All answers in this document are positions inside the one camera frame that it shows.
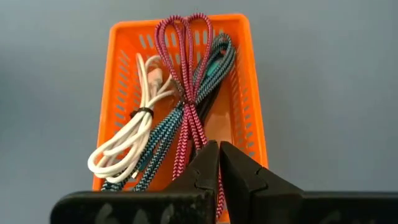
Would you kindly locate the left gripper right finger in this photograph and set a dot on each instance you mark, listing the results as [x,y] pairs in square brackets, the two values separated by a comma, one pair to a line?
[242,180]

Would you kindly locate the orange plastic basket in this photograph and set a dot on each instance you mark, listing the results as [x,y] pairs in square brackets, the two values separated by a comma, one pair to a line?
[224,118]

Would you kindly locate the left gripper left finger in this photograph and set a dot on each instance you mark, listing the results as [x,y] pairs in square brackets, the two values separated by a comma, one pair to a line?
[199,180]

